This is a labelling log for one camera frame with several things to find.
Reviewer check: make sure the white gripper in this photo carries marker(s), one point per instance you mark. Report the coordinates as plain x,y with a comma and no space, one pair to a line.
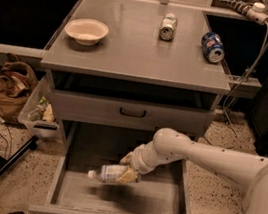
137,161

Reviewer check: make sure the clear plastic water bottle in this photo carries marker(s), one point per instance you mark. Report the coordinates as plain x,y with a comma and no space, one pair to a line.
108,174

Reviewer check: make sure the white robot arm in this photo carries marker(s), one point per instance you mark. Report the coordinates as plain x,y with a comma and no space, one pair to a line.
247,171

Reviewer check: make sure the open grey middle drawer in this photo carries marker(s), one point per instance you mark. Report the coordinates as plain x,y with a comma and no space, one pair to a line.
88,147

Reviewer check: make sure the closed grey top drawer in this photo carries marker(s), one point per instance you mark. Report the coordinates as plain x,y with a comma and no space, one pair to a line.
129,114

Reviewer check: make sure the grey drawer cabinet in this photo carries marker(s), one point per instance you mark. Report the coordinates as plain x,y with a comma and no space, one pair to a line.
133,62

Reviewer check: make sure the clear plastic storage bin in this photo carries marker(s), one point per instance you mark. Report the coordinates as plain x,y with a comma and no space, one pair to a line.
37,115

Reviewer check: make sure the white paper bowl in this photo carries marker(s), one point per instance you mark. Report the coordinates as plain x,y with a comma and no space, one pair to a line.
86,31

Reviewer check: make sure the brown fabric bag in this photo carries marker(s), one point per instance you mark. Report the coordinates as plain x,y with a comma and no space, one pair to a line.
17,82

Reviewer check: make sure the green white soda can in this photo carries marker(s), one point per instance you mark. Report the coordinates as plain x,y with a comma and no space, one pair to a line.
168,26

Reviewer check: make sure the blue soda can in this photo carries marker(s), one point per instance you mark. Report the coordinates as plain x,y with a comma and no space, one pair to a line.
213,48

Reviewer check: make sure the white ribbed hose device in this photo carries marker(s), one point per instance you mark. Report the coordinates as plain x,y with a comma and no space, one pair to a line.
255,11

